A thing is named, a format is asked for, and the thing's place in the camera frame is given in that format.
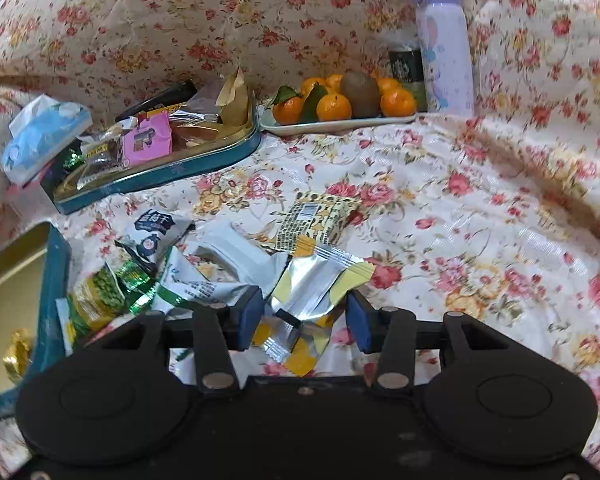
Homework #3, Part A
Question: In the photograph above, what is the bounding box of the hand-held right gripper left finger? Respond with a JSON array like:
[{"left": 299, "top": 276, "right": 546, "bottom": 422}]
[{"left": 82, "top": 285, "right": 264, "bottom": 392}]

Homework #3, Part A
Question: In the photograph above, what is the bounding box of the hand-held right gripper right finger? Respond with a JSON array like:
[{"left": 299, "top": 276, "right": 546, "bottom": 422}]
[{"left": 346, "top": 290, "right": 513, "bottom": 391}]

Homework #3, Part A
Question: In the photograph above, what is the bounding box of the yellow silver snack packet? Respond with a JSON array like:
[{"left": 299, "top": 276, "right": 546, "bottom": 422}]
[
  {"left": 251, "top": 310, "right": 337, "bottom": 377},
  {"left": 269, "top": 239, "right": 377, "bottom": 322}
]

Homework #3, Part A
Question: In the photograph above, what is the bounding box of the white green snack packet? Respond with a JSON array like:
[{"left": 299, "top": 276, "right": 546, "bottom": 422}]
[{"left": 151, "top": 247, "right": 262, "bottom": 320}]

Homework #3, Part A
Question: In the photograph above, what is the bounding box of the yellow patterned snack packet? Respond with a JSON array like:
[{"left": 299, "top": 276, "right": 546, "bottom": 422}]
[{"left": 274, "top": 191, "right": 364, "bottom": 252}]

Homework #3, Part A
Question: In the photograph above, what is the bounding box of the dark blue white snack packet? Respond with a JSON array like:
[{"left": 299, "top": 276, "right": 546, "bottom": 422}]
[{"left": 114, "top": 207, "right": 197, "bottom": 267}]

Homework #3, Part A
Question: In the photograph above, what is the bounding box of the green pea snack packet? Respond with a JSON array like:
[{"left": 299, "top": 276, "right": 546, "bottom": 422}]
[{"left": 66, "top": 264, "right": 127, "bottom": 337}]

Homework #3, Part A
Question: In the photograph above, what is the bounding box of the teal metal tin box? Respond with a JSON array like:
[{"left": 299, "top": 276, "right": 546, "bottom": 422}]
[{"left": 0, "top": 220, "right": 72, "bottom": 413}]

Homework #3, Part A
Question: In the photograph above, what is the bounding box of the white grey snack packet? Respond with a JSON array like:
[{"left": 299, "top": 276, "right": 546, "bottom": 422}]
[{"left": 187, "top": 222, "right": 289, "bottom": 302}]

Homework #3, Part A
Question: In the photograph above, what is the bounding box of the green foil chocolate packet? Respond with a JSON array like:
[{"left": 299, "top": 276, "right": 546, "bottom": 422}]
[{"left": 114, "top": 257, "right": 170, "bottom": 315}]

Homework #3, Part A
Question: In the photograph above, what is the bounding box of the floral printed cloth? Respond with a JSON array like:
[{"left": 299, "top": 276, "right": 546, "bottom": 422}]
[{"left": 0, "top": 0, "right": 600, "bottom": 480}]

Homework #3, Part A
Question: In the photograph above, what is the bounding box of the teal metal tin lid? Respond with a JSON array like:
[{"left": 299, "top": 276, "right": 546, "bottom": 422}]
[{"left": 41, "top": 85, "right": 262, "bottom": 215}]

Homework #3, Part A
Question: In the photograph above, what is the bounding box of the clear cake packet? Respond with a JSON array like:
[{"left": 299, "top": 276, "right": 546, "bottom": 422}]
[{"left": 169, "top": 101, "right": 222, "bottom": 150}]

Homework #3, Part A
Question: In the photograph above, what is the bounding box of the white fruit plate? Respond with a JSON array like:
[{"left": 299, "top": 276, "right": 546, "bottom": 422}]
[{"left": 257, "top": 104, "right": 419, "bottom": 136}]

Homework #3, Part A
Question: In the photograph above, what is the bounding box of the pink snack packet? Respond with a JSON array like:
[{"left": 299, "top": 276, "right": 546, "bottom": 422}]
[{"left": 122, "top": 111, "right": 174, "bottom": 167}]

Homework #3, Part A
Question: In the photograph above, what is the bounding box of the clear dark nut packet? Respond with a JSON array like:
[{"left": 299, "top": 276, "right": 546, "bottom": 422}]
[{"left": 76, "top": 127, "right": 132, "bottom": 192}]

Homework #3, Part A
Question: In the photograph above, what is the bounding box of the pile of mandarin oranges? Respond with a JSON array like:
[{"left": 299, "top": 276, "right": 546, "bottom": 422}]
[{"left": 271, "top": 74, "right": 418, "bottom": 125}]

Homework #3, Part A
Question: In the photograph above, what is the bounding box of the brown paper packet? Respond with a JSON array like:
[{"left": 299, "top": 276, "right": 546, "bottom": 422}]
[{"left": 215, "top": 66, "right": 249, "bottom": 126}]

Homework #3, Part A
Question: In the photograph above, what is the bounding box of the brown kiwi fruit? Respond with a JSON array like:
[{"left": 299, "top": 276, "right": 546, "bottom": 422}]
[{"left": 340, "top": 71, "right": 382, "bottom": 119}]

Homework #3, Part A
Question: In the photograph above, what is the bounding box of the gold foil candy packet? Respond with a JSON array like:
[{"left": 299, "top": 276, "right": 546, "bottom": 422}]
[{"left": 1, "top": 329, "right": 34, "bottom": 385}]

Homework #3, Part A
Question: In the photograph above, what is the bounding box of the green foil wrapped candy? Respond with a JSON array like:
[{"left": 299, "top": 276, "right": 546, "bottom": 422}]
[{"left": 61, "top": 142, "right": 87, "bottom": 172}]

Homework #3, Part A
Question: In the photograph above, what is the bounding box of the black oblong case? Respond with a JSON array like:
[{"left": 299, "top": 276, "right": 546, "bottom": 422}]
[{"left": 114, "top": 80, "right": 199, "bottom": 122}]

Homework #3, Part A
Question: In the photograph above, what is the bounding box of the dark green can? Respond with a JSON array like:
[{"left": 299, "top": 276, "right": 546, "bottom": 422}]
[{"left": 388, "top": 42, "right": 429, "bottom": 113}]

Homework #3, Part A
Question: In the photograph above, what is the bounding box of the pink cardboard box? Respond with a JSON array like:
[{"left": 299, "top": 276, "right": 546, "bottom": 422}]
[{"left": 7, "top": 160, "right": 56, "bottom": 197}]

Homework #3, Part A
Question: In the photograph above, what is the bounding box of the blue tissue pack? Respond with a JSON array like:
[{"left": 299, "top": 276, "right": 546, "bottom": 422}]
[{"left": 1, "top": 94, "right": 93, "bottom": 185}]

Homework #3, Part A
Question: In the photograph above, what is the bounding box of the purple thermos bottle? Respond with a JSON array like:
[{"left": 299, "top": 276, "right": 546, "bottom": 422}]
[{"left": 410, "top": 0, "right": 476, "bottom": 119}]

